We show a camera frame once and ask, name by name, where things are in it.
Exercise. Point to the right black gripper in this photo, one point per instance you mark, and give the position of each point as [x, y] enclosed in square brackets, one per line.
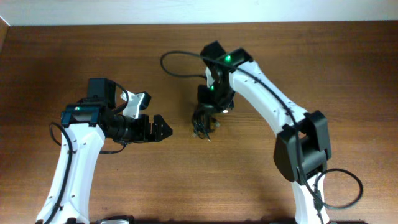
[204, 101]

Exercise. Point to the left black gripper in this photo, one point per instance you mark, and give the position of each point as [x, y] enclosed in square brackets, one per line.
[143, 135]

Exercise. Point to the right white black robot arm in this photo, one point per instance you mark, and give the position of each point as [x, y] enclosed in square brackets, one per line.
[302, 147]

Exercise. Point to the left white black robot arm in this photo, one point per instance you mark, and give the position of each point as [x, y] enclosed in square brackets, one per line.
[85, 125]

